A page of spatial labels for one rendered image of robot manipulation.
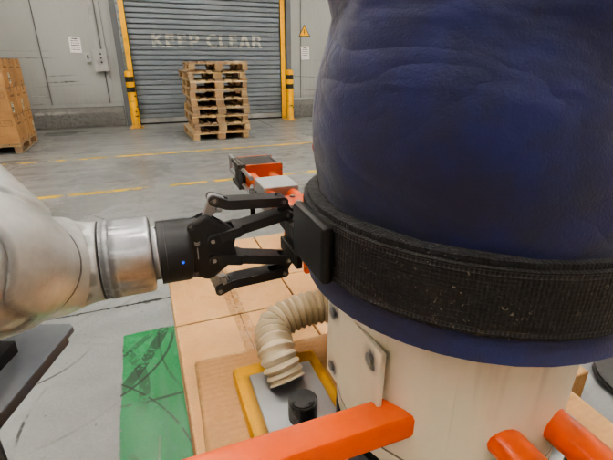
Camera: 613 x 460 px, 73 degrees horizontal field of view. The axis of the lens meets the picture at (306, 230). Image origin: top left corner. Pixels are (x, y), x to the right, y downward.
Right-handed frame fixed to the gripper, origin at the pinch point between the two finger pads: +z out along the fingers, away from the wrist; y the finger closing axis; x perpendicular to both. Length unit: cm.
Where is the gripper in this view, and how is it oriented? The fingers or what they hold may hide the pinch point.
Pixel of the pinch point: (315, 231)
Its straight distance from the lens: 55.8
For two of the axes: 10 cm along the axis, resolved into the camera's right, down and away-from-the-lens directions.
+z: 9.3, -1.3, 3.4
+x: 3.7, 3.5, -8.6
